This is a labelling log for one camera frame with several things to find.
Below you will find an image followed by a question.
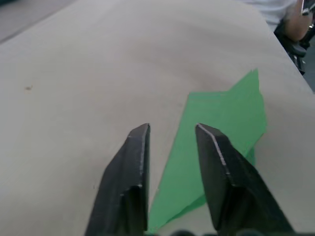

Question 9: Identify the black office chair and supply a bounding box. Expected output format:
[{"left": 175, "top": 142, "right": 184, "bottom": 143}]
[{"left": 273, "top": 23, "right": 315, "bottom": 76}]

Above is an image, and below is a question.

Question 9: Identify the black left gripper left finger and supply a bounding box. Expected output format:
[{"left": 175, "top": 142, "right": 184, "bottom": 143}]
[{"left": 84, "top": 123, "right": 151, "bottom": 236}]

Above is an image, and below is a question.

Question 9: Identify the green folded paper sheet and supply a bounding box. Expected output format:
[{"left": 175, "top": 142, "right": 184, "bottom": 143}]
[{"left": 147, "top": 68, "right": 268, "bottom": 234}]

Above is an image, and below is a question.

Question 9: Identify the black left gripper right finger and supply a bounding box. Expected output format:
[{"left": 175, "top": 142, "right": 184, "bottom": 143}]
[{"left": 195, "top": 122, "right": 296, "bottom": 233}]

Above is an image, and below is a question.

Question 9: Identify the person in white shirt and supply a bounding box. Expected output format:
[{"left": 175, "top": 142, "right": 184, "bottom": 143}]
[{"left": 254, "top": 0, "right": 315, "bottom": 42}]

